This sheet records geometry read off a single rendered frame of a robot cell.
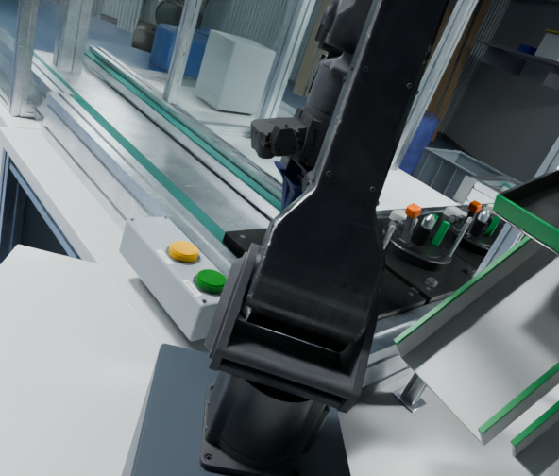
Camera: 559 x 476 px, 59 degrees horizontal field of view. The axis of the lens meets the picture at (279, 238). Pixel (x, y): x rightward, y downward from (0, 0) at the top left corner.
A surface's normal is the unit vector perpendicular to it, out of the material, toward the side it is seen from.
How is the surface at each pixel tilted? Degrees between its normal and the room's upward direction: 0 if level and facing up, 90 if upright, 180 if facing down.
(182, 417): 0
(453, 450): 0
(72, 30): 90
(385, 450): 0
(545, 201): 25
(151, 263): 90
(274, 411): 90
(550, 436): 45
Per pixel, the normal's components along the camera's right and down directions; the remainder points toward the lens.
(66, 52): 0.62, 0.53
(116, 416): 0.33, -0.84
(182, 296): -0.71, 0.07
